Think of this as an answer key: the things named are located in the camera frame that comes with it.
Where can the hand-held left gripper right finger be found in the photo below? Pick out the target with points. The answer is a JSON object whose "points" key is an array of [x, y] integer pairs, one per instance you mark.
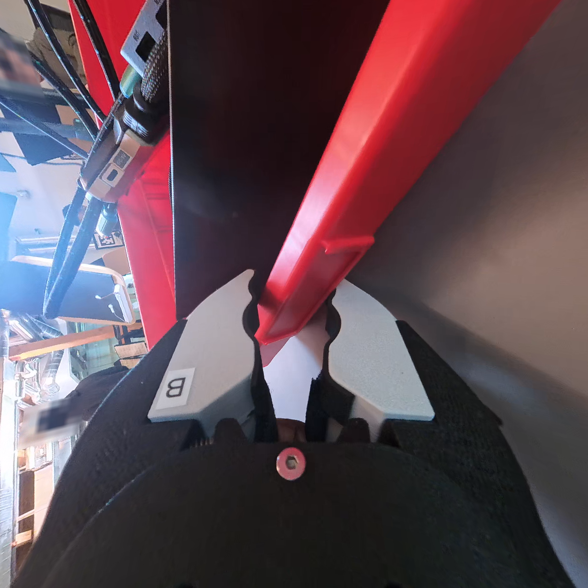
{"points": [[376, 363]]}

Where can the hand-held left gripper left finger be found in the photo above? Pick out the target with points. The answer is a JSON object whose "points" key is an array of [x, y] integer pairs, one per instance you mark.
{"points": [[206, 349]]}

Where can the red plastic bin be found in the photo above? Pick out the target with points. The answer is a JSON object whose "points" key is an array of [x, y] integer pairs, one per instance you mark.
{"points": [[390, 138]]}

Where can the person's left hand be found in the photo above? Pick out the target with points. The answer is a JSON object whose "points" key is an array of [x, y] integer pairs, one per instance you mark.
{"points": [[291, 429]]}

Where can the black board on white stand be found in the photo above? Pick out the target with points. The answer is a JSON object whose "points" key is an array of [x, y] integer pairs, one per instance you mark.
{"points": [[78, 289]]}

